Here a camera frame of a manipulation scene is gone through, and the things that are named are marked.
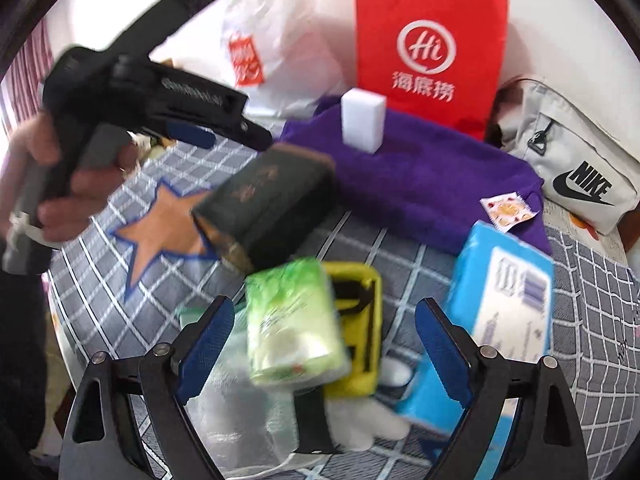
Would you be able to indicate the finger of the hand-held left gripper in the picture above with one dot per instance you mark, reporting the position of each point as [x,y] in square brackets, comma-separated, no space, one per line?
[192,135]
[250,132]

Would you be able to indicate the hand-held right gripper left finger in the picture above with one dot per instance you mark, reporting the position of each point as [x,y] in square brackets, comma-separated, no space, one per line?
[210,350]

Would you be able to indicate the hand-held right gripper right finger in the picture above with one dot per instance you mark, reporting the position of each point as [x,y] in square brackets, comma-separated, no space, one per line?
[442,355]

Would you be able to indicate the dark green tissue pack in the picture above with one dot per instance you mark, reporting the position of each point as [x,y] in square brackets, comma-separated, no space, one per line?
[265,200]

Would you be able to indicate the light green tissue pack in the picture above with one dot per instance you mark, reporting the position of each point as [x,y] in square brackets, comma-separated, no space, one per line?
[292,320]

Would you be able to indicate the white glove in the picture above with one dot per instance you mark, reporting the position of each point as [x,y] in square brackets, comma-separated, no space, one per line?
[367,420]

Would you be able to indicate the person's left hand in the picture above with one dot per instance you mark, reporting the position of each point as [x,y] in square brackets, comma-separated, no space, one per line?
[85,185]

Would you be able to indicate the clear plastic bag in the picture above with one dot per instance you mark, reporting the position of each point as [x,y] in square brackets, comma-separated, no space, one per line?
[235,410]

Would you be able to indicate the grey checked bed sheet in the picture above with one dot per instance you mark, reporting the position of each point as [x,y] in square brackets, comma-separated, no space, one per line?
[410,270]

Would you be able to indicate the blue tissue pack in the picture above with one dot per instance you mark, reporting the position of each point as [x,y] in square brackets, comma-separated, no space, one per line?
[500,280]

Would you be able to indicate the striped curtain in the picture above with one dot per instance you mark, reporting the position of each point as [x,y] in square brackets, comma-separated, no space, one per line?
[32,70]

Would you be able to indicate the white plastic bag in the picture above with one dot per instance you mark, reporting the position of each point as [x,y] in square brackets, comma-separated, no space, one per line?
[290,35]

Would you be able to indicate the white sponge block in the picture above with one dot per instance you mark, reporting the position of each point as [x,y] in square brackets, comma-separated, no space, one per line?
[362,120]

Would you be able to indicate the small printed sachet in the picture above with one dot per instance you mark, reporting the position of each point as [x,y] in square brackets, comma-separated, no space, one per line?
[506,211]

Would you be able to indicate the purple towel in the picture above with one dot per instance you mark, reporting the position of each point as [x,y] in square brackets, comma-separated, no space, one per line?
[425,175]

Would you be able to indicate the white lace cloth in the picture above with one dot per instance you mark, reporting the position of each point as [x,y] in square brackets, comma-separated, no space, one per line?
[570,220]

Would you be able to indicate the red paper bag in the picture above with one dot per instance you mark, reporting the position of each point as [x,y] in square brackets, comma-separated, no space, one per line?
[430,20]

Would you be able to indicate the grey waist bag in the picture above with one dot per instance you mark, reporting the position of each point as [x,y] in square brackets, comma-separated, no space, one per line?
[565,140]

